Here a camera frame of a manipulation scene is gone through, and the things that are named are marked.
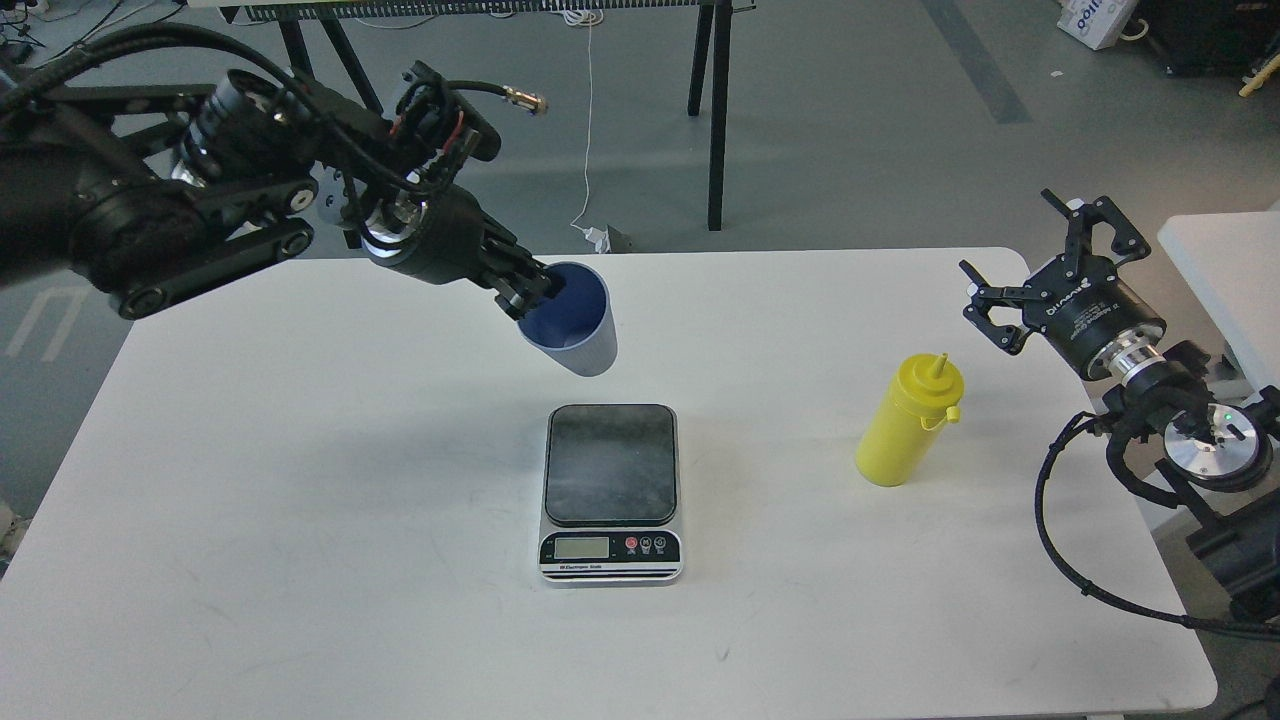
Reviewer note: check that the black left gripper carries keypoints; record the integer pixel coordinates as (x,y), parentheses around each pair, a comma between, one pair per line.
(450,238)

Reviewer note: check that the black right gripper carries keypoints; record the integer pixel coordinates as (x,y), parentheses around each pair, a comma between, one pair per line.
(1095,315)

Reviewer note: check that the blue plastic cup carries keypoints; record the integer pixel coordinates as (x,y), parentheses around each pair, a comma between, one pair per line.
(575,327)

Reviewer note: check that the yellow squeeze bottle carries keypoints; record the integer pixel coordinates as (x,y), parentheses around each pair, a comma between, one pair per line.
(922,397)

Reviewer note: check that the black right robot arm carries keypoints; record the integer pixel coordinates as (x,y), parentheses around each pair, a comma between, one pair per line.
(1168,439)

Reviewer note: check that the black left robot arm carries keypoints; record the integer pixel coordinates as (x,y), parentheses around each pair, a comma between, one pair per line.
(162,162)

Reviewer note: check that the digital kitchen scale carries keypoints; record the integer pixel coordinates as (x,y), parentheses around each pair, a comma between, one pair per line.
(610,498)

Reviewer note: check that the white power adapter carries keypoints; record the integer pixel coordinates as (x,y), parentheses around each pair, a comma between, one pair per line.
(608,240)

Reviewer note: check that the white side table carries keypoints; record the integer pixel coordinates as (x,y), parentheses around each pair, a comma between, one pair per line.
(1213,278)

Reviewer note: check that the white cardboard box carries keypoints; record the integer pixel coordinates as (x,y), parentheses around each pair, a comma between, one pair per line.
(1100,24)

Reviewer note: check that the black trestle table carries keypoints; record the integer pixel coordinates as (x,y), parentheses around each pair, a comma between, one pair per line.
(710,73)

